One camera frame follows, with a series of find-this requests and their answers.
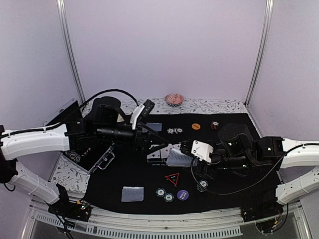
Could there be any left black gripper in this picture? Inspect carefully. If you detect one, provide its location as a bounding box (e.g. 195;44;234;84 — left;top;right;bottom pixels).
97;121;169;155

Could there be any blue white ten chip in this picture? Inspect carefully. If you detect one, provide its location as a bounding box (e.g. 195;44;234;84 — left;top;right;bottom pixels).
167;128;175;134

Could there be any blue playing card deck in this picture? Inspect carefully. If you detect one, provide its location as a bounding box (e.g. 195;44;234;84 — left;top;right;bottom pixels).
166;148;193;167

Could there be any orange black hundred chip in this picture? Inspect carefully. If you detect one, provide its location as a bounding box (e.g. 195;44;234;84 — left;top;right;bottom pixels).
174;128;183;134

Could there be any orange hundred chip stack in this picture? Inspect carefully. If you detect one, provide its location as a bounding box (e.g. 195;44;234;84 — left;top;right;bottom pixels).
211;121;219;130

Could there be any red black triangle token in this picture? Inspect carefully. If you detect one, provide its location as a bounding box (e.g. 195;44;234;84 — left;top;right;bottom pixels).
165;173;179;187

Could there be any green blue chip stack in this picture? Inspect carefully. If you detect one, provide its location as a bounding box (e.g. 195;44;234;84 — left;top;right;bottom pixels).
197;180;208;193

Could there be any orange big blind button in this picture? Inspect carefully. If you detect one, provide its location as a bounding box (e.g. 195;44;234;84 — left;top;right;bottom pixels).
191;123;201;130

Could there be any blue green fifty chip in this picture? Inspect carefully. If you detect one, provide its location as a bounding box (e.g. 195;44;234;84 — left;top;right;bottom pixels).
156;188;166;197

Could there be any blue hole card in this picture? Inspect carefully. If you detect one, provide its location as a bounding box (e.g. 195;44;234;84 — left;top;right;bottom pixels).
121;187;144;203

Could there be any purple small blind button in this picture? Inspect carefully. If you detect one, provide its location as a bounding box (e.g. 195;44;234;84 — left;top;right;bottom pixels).
176;190;189;201

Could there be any ace of clubs card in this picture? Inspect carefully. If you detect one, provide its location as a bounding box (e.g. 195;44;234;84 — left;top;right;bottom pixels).
147;144;160;160

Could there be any red ace community card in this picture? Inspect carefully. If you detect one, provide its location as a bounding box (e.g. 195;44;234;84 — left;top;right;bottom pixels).
160;144;172;159

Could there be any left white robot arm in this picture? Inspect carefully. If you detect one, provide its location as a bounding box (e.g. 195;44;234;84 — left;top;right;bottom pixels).
0;98;74;216

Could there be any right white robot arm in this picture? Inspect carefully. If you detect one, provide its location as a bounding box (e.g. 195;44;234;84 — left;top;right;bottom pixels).
190;123;319;217

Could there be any cream ceramic mug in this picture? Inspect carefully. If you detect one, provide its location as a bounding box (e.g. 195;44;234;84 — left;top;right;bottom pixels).
117;114;125;123

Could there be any black poker table mat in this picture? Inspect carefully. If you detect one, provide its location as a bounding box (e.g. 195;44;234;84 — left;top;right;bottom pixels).
85;113;282;215

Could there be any red patterned small bowl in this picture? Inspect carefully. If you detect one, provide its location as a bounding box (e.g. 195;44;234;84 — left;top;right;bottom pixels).
165;94;184;107

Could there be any aluminium poker chip case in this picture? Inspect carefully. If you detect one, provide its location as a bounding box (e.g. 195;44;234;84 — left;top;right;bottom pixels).
43;98;115;174

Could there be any poker chip stack front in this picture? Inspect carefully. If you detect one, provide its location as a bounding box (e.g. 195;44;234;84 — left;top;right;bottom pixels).
65;151;81;163

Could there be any floral patterned tablecloth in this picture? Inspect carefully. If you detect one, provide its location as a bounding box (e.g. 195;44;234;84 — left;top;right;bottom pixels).
51;99;247;195

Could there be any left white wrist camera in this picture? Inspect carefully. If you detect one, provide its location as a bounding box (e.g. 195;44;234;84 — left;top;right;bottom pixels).
130;99;155;130

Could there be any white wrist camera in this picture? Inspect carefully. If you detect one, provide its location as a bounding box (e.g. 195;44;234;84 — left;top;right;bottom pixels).
190;140;214;163
130;99;155;130

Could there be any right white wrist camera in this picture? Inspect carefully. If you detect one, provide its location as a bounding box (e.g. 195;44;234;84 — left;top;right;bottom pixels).
190;140;214;163

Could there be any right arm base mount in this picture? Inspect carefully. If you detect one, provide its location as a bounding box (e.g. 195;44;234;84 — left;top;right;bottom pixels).
241;200;284;235

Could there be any front aluminium rail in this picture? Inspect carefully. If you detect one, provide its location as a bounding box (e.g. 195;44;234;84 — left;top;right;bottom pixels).
23;191;312;239

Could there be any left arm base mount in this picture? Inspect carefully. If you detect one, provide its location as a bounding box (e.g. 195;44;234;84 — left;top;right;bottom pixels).
48;199;92;222

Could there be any right aluminium frame post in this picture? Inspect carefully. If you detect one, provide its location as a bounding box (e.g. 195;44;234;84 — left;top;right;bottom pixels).
244;0;274;108

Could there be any aluminium frame post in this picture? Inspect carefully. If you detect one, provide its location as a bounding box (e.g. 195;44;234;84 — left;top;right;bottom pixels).
56;0;86;103
244;0;274;108

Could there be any left aluminium frame post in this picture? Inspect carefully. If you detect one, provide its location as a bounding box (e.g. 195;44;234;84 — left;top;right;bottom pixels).
56;0;86;103

